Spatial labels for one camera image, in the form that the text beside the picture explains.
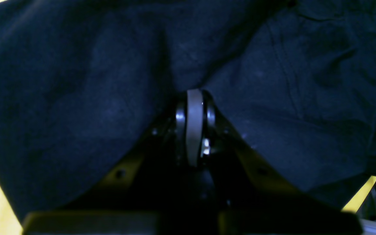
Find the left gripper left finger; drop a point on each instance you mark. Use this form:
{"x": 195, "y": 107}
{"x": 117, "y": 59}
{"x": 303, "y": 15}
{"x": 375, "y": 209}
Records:
{"x": 124, "y": 201}

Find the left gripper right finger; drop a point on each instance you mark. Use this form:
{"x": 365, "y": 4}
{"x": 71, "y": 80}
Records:
{"x": 253, "y": 198}

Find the dark navy T-shirt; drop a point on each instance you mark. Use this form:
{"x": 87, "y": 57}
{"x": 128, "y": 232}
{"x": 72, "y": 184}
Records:
{"x": 80, "y": 81}

